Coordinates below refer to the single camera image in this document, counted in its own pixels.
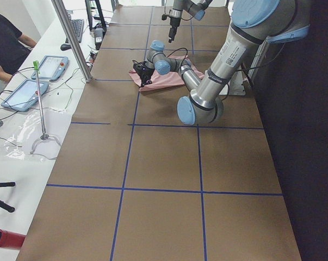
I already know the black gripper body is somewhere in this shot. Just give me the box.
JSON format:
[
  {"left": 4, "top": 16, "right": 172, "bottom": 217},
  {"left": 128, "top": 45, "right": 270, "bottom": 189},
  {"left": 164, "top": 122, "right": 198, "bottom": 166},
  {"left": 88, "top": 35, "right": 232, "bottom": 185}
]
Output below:
[
  {"left": 133, "top": 60, "right": 154, "bottom": 82},
  {"left": 162, "top": 9, "right": 182, "bottom": 29}
]

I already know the pink t-shirt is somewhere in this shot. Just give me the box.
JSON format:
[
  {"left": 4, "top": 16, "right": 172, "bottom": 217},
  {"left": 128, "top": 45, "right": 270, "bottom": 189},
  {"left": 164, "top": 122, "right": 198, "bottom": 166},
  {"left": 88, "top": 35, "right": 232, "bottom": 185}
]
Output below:
[{"left": 128, "top": 55, "right": 205, "bottom": 93}]

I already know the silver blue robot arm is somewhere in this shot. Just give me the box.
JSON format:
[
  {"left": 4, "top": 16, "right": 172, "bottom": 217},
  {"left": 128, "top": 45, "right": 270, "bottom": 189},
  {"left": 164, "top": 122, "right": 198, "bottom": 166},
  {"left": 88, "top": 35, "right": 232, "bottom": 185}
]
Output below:
[
  {"left": 162, "top": 0, "right": 212, "bottom": 43},
  {"left": 133, "top": 0, "right": 312, "bottom": 125}
]

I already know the black power box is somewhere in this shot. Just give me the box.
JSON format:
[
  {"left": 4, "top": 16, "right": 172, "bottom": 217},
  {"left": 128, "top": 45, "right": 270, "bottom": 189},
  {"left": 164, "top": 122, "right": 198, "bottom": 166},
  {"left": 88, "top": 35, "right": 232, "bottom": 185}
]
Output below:
[{"left": 94, "top": 28, "right": 104, "bottom": 50}]

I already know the black keyboard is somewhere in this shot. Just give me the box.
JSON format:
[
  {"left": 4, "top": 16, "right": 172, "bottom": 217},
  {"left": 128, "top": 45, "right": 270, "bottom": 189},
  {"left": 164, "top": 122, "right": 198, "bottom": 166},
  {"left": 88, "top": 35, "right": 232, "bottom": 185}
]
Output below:
[{"left": 70, "top": 19, "right": 84, "bottom": 43}]

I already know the black computer mouse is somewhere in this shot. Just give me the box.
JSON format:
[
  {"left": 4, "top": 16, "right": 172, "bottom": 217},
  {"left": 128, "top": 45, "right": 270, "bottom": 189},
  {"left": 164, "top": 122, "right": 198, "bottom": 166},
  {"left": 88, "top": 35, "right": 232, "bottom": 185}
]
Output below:
[{"left": 60, "top": 43, "right": 71, "bottom": 51}]

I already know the upper blue teach pendant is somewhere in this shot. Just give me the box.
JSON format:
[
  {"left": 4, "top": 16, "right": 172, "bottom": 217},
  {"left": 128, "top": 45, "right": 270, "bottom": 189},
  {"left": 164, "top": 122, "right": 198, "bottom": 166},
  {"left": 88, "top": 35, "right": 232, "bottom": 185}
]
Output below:
[{"left": 34, "top": 55, "right": 69, "bottom": 81}]

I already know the blue teach pendant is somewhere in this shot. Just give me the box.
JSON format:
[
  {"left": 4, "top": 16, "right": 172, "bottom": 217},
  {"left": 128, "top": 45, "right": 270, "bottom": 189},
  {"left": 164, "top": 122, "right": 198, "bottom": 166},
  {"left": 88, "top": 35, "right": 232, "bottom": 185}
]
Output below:
[
  {"left": 34, "top": 55, "right": 69, "bottom": 81},
  {"left": 1, "top": 79, "right": 39, "bottom": 112}
]

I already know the lower blue teach pendant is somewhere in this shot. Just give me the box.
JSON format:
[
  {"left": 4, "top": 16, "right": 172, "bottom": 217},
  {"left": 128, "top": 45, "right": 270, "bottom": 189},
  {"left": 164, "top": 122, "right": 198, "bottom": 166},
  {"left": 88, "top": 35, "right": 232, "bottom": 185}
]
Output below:
[{"left": 1, "top": 79, "right": 39, "bottom": 112}]

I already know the person in black shirt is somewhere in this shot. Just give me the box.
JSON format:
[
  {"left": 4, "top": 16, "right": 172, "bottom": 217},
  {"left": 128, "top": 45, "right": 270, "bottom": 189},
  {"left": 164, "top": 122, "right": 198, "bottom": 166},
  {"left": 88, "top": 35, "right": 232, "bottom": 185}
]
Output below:
[{"left": 0, "top": 14, "right": 37, "bottom": 83}]

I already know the black tripod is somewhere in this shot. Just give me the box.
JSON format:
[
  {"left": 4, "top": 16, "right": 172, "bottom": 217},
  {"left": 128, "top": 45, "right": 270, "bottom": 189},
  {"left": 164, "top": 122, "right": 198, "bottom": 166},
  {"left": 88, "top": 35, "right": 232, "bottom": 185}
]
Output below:
[{"left": 0, "top": 182, "right": 16, "bottom": 213}]

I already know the red cylinder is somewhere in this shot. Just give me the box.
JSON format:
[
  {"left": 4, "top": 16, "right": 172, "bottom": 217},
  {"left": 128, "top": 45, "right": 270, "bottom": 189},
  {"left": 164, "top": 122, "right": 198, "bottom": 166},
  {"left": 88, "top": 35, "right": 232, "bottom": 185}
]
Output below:
[{"left": 0, "top": 229, "right": 26, "bottom": 250}]

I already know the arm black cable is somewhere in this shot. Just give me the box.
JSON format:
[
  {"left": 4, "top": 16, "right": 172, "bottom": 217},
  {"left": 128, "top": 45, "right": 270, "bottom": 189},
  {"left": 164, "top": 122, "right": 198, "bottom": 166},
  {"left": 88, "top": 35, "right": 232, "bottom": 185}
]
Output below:
[{"left": 163, "top": 47, "right": 191, "bottom": 69}]

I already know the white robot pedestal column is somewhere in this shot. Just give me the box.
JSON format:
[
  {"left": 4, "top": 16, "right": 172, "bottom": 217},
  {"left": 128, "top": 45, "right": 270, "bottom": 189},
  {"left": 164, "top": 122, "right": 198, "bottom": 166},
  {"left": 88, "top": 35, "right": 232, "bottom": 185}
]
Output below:
[{"left": 205, "top": 68, "right": 246, "bottom": 96}]

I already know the aluminium frame post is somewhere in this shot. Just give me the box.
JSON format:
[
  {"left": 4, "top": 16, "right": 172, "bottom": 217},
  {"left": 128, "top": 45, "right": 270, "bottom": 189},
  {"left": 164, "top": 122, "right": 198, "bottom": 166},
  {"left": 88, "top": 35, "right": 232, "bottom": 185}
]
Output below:
[{"left": 51, "top": 0, "right": 92, "bottom": 83}]

